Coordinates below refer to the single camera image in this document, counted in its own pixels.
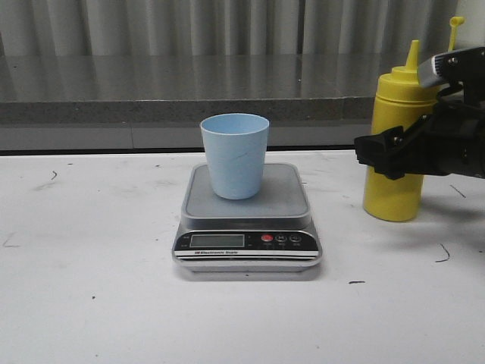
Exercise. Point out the silver digital kitchen scale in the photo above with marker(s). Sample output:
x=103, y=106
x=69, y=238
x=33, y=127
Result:
x=271, y=232

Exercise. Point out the light blue plastic cup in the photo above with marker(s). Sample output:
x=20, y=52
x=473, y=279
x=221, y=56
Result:
x=235, y=145

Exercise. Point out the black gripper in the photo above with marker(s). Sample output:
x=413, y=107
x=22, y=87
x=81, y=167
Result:
x=453, y=141

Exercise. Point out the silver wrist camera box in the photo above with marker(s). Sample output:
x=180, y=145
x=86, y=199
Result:
x=451, y=67

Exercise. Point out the yellow squeeze bottle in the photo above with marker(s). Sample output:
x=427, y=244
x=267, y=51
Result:
x=399, y=102

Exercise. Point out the white container in background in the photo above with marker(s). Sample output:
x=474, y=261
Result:
x=467, y=25

